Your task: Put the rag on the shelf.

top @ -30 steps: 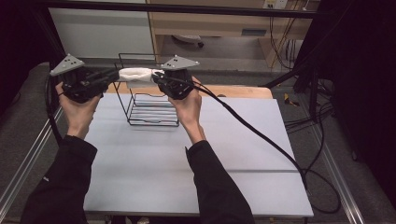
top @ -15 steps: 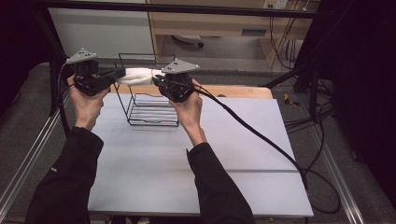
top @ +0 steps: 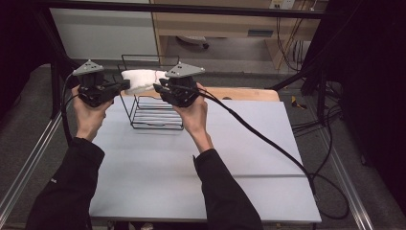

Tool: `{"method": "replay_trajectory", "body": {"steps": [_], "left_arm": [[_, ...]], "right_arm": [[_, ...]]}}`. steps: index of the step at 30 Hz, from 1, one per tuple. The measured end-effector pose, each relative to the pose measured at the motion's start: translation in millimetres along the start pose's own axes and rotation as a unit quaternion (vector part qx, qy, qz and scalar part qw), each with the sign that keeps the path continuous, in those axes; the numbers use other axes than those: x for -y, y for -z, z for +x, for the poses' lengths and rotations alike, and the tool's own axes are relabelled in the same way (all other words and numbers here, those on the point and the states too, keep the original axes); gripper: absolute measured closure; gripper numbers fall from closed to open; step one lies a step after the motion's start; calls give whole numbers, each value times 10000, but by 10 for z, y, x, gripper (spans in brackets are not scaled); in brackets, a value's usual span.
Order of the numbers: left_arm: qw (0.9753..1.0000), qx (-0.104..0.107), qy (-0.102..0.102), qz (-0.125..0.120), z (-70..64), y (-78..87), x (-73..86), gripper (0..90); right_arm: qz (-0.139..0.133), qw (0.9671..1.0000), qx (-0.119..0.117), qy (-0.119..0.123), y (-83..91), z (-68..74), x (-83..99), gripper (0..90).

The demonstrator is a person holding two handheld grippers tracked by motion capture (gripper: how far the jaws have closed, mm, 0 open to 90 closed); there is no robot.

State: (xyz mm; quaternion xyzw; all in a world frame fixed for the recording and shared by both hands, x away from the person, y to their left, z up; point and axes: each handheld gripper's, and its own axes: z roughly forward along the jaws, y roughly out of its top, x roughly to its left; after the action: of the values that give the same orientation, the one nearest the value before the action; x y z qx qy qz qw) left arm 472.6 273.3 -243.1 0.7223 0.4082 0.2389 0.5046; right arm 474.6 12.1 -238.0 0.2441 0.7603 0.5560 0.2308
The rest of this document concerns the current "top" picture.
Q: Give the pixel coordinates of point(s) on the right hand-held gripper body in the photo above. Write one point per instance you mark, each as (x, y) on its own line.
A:
(182, 92)

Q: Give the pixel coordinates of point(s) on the white cabinet panel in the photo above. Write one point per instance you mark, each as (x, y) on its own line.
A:
(102, 32)

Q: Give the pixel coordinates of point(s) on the wooden desk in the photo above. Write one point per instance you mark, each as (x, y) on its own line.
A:
(223, 24)

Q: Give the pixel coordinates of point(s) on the person's left hand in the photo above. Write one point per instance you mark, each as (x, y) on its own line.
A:
(89, 119)

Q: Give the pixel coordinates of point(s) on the person's right hand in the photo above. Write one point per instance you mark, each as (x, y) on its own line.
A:
(194, 119)

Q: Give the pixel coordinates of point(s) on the black metal frame bar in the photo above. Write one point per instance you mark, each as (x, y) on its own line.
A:
(191, 9)

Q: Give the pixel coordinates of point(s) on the black diagonal metal strut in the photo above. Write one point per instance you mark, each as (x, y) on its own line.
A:
(297, 78)

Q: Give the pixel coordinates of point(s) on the yellow and black tool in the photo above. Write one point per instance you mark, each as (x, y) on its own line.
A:
(298, 103)

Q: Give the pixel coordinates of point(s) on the white power strip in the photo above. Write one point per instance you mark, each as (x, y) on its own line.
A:
(282, 4)

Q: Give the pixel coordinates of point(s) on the wooden board under table top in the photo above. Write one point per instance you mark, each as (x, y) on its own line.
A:
(242, 94)

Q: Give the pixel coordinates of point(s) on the white towel with coloured stitching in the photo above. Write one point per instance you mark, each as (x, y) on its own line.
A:
(142, 80)

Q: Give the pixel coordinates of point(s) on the grey chair base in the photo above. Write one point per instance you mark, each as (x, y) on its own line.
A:
(193, 40)

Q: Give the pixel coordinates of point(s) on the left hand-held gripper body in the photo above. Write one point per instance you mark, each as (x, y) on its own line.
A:
(94, 91)

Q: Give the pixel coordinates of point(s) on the aluminium rail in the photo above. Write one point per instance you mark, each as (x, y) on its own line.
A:
(28, 166)
(348, 185)

